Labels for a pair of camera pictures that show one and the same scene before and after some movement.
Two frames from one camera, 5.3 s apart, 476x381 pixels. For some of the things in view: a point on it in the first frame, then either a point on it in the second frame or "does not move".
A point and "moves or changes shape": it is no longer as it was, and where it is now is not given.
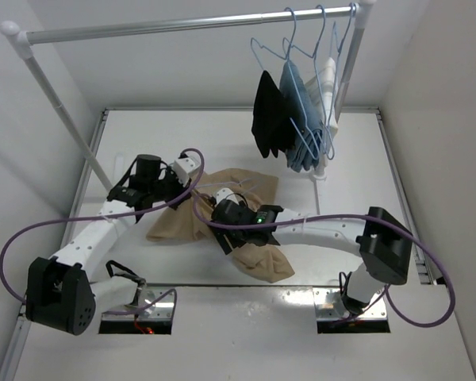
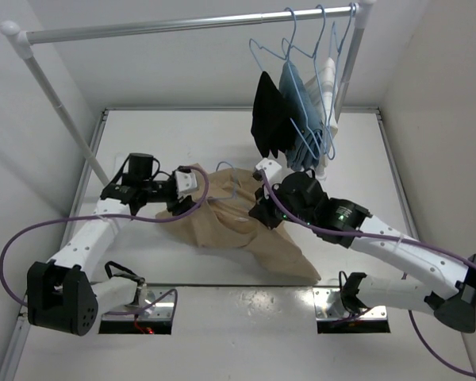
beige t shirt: x=261 y=261 moves or changes shape
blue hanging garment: x=304 y=149 does not move
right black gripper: x=228 y=247 -> x=262 y=209
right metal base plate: x=329 y=305 does not move
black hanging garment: x=271 y=126 does not move
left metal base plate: x=162 y=309 does not move
